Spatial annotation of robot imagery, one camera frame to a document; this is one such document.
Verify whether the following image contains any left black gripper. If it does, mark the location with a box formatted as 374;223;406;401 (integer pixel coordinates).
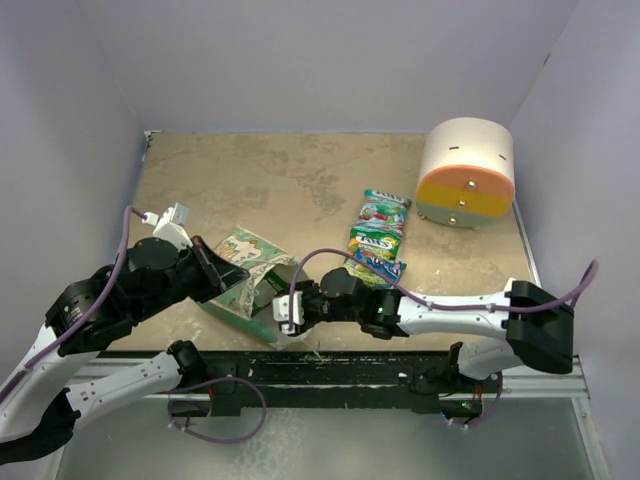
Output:
136;234;251;320

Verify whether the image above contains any green paper gift bag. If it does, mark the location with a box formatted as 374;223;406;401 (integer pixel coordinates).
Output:
199;226;321;356

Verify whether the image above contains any green yellow candy packet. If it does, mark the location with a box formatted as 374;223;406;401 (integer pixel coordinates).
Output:
348;227;401;260

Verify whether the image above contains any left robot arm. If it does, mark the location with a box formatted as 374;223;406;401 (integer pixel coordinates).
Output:
1;236;249;464

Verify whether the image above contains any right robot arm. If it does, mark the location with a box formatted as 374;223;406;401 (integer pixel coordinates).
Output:
282;268;574;391

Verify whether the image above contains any teal mint candy packet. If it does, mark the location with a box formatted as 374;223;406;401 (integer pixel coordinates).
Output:
356;189;412;237

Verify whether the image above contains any round mini drawer cabinet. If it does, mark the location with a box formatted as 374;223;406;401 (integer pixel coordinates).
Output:
415;117;515;228

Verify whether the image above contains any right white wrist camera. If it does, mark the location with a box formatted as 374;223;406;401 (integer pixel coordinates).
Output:
272;291;305;337

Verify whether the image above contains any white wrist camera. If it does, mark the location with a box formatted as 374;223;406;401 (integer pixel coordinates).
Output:
142;202;193;250
272;291;305;337

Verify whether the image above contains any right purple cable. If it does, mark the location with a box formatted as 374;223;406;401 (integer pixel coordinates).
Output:
287;248;600;326

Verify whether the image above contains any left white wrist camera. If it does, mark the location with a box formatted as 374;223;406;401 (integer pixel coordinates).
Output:
142;202;193;250

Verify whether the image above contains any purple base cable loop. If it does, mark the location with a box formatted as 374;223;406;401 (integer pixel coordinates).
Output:
167;374;269;444

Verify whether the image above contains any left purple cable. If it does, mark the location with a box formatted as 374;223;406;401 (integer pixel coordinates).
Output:
0;205;151;406

